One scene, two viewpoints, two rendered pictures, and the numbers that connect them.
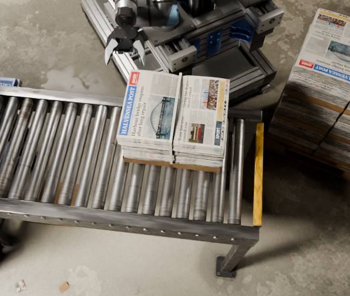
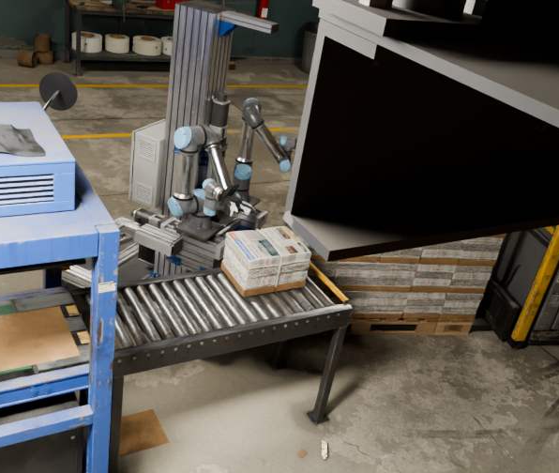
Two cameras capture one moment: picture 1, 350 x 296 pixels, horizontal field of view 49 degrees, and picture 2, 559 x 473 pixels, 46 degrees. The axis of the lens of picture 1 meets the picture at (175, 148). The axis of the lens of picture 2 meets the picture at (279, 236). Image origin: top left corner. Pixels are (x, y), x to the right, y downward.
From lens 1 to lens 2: 2.57 m
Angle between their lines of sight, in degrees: 45
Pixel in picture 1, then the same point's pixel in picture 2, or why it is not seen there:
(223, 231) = (331, 310)
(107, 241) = (208, 439)
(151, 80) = (244, 235)
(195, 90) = (272, 234)
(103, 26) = not seen: hidden behind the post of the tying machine
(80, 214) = (240, 328)
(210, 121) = (294, 243)
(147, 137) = (267, 257)
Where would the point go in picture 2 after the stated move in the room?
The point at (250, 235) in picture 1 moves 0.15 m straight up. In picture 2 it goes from (346, 307) to (352, 283)
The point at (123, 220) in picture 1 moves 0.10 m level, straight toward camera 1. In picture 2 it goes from (270, 322) to (288, 330)
